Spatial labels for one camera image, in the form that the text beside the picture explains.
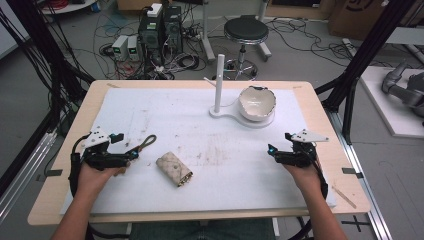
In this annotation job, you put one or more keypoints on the black computer tower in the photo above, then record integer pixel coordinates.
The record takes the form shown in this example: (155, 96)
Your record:
(151, 36)
(173, 30)

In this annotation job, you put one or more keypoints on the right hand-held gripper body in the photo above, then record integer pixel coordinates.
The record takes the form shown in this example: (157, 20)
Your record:
(301, 156)

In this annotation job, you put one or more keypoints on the white box on tower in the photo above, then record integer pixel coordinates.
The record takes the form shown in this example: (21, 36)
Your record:
(154, 10)

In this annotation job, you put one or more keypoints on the black metal frame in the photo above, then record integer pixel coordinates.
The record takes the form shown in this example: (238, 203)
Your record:
(363, 56)
(43, 43)

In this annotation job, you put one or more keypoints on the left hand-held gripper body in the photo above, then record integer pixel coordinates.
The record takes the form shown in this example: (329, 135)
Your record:
(98, 157)

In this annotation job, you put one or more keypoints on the white stand with pole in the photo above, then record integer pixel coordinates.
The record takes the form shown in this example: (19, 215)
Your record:
(218, 83)

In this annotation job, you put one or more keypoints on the person's right hand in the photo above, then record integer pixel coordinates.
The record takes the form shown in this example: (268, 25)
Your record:
(308, 181)

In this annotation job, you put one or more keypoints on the wooden table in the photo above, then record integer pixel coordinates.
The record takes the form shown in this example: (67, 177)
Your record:
(333, 160)

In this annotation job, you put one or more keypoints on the thin wooden stick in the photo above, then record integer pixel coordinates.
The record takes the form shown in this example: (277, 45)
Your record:
(344, 197)

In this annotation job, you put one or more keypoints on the white ceramic bowl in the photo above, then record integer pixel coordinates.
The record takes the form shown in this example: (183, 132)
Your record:
(257, 102)

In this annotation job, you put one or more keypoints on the person's left hand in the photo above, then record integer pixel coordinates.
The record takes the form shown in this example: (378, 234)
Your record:
(93, 181)

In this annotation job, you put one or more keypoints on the cardboard box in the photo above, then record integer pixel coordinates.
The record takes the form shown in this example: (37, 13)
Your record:
(363, 16)

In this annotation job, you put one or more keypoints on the black round stool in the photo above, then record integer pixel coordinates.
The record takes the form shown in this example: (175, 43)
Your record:
(246, 30)

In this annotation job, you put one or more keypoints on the black tape strip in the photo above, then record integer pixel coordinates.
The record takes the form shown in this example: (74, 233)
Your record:
(351, 171)
(54, 172)

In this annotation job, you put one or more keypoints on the white platform board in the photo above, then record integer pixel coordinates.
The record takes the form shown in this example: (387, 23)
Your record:
(383, 113)

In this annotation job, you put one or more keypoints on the white foam mat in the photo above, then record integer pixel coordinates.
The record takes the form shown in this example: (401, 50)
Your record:
(206, 186)

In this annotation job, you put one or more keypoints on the aluminium rail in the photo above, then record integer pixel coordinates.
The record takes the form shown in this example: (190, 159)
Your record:
(26, 173)
(361, 180)

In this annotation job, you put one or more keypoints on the grey power supply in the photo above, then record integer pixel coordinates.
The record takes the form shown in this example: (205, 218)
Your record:
(119, 47)
(133, 48)

